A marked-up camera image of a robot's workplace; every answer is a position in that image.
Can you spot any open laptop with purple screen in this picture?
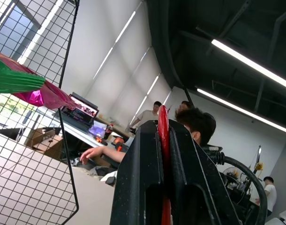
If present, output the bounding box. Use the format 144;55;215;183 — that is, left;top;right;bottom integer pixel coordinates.
89;120;108;139

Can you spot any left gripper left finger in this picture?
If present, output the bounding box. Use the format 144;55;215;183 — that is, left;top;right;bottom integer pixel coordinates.
110;120;167;225

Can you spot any black wire mesh rack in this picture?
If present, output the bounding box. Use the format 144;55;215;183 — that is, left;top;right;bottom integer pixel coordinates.
0;0;81;225

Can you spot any brown cardboard box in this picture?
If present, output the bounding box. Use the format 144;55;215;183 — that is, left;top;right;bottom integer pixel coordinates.
25;127;64;158

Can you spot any magenta chip bag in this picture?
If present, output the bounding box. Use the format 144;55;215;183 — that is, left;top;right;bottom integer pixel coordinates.
0;49;78;111

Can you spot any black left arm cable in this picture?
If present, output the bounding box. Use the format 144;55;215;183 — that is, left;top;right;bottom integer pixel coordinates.
201;145;268;225

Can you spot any long ceiling light strip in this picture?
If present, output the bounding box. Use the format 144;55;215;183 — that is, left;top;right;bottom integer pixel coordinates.
211;38;286;92
196;88;286;135

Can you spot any black desk fan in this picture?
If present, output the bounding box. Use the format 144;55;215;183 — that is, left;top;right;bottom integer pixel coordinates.
222;166;243;191

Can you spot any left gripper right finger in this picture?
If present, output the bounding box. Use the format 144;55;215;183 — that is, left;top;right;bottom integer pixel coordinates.
168;119;242;225

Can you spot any cola bottle with red label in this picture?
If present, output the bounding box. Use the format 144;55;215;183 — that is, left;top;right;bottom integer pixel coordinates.
103;124;114;142

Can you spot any person in white shirt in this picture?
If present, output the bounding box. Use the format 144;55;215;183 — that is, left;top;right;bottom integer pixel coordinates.
255;176;278;218
130;101;164;132

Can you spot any dark-haired person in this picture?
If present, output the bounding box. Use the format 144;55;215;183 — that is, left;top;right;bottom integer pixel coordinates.
79;107;218;165
179;100;193;113

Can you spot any green chip bag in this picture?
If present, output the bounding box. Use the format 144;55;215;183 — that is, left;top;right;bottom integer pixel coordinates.
0;55;46;95

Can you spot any open laptop with pink screen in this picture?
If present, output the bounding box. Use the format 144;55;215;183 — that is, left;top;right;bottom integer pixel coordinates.
55;92;100;128

